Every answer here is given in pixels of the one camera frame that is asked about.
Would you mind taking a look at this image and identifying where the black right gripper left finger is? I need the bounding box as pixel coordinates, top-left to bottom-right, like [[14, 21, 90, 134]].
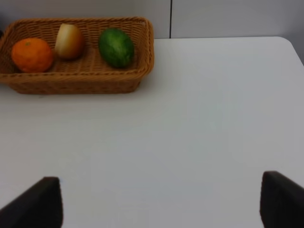
[[0, 177, 64, 228]]

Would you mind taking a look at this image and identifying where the red yellow peach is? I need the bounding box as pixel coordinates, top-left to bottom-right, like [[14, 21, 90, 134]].
[[55, 24, 85, 60]]

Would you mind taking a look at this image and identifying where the light orange wicker basket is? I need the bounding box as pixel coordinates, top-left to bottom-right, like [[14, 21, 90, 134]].
[[0, 17, 154, 95]]

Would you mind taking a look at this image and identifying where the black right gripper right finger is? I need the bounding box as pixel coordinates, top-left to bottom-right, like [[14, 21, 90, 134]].
[[259, 171, 304, 228]]

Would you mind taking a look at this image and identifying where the orange mandarin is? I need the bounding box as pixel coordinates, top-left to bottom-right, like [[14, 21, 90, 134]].
[[11, 38, 54, 73]]

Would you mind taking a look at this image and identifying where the green lime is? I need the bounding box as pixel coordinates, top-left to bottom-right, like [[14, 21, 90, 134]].
[[98, 28, 135, 68]]

